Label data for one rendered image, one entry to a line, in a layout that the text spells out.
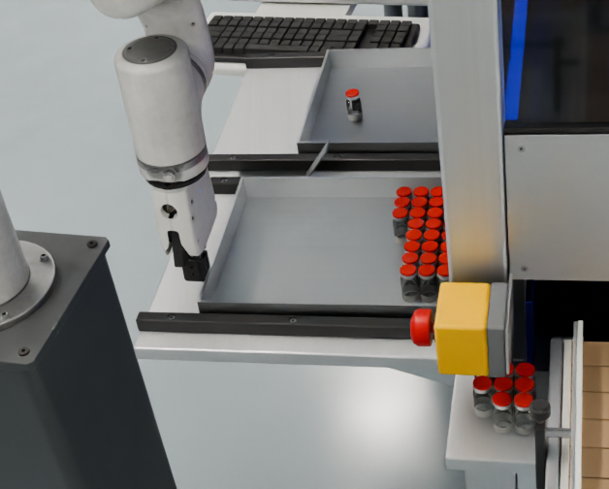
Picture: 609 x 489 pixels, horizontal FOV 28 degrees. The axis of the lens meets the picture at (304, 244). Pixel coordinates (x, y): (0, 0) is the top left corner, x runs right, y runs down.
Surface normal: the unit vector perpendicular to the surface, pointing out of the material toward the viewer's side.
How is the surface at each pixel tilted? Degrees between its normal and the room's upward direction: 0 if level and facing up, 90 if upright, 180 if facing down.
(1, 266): 90
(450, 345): 90
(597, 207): 90
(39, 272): 0
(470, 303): 0
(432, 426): 0
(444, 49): 90
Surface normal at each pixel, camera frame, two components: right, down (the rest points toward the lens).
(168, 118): 0.28, 0.58
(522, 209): -0.18, 0.63
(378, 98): -0.14, -0.77
